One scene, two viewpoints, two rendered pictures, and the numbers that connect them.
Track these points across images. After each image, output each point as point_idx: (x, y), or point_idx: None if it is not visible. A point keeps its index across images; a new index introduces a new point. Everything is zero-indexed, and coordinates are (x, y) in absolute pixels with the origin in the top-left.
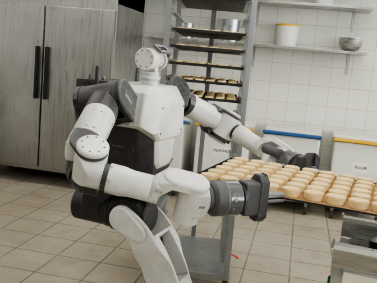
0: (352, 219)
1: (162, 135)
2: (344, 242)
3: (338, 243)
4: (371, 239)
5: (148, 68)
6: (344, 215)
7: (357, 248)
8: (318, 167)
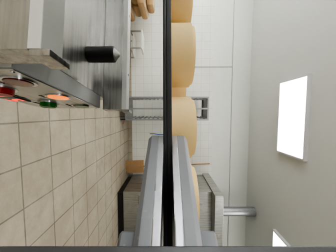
0: (62, 37)
1: None
2: (43, 71)
3: (127, 107)
4: (116, 59)
5: None
6: (43, 48)
7: (128, 89)
8: (227, 246)
